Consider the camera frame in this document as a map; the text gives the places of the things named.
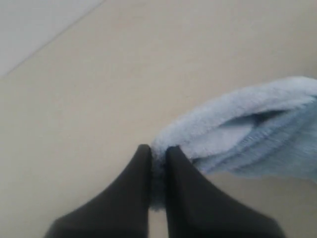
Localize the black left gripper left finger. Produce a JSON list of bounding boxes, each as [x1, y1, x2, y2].
[[45, 144, 152, 238]]

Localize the light blue fleece towel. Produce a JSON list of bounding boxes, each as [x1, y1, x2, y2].
[[151, 76, 317, 209]]

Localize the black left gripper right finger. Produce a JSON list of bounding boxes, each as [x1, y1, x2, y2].
[[165, 147, 285, 238]]

